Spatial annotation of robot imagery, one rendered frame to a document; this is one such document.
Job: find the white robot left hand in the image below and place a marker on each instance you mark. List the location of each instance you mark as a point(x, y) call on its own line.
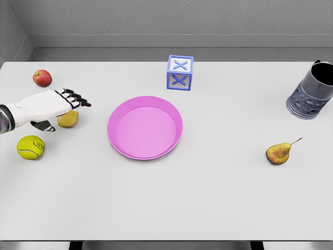
point(48, 105)

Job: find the yellow lemon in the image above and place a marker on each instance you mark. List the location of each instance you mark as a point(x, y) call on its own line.
point(68, 119)

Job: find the pink round plate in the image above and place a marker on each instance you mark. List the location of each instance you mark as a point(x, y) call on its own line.
point(145, 127)

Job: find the yellow-brown pear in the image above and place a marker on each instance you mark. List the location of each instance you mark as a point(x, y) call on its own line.
point(279, 153)

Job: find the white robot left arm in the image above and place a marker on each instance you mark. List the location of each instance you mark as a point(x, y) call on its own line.
point(13, 114)

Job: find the blue letter X block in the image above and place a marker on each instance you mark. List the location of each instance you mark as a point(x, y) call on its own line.
point(180, 73)

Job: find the dark patterned metal cup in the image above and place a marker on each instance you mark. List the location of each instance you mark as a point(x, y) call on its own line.
point(309, 99)

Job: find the red apple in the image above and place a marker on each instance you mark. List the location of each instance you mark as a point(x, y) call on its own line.
point(41, 77)

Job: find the yellow tennis ball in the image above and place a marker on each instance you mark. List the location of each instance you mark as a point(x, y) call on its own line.
point(30, 147)

